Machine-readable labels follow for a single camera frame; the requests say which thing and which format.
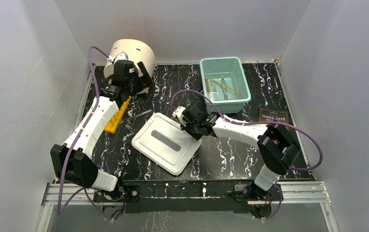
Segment tan test tube brush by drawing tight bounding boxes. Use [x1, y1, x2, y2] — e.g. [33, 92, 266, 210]
[204, 78, 211, 94]

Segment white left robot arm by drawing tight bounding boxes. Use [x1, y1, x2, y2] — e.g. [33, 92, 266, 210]
[50, 59, 155, 201]

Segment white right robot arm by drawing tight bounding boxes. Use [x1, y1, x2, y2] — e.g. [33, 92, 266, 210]
[172, 105, 300, 200]

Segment white rectangular bin lid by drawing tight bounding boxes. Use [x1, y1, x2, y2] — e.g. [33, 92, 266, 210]
[131, 113, 202, 176]

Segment yellow test tube rack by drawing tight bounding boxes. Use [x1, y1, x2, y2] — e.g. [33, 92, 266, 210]
[104, 96, 132, 134]

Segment white paper packet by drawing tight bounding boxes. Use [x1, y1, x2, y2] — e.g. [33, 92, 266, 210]
[209, 89, 219, 101]

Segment clear glass test tube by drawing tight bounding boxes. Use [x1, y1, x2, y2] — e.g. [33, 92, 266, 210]
[120, 110, 153, 123]

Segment beige cylindrical container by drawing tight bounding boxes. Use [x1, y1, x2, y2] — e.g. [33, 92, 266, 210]
[103, 39, 156, 93]

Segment mint green plastic bin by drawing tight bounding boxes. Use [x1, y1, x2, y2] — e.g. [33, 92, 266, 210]
[199, 57, 251, 114]

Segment aluminium frame rail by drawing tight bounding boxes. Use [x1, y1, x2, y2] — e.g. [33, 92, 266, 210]
[42, 181, 330, 205]

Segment brown paperback book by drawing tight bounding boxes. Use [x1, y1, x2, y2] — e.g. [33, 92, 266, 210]
[258, 108, 289, 124]

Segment metal crucible tongs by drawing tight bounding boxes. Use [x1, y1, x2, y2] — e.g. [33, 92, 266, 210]
[221, 78, 229, 101]

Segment tan rubber tube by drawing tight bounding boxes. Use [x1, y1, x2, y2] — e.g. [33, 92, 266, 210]
[204, 78, 242, 101]

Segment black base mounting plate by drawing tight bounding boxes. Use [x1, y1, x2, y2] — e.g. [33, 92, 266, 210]
[93, 179, 284, 215]

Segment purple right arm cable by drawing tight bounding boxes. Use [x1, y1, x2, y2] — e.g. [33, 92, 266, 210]
[170, 89, 324, 221]

